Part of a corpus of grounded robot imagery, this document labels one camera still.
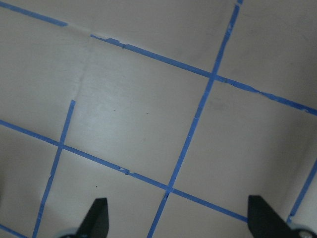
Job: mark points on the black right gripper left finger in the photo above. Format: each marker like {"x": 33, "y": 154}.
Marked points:
{"x": 96, "y": 221}

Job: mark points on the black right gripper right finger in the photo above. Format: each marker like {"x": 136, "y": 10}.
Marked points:
{"x": 264, "y": 222}

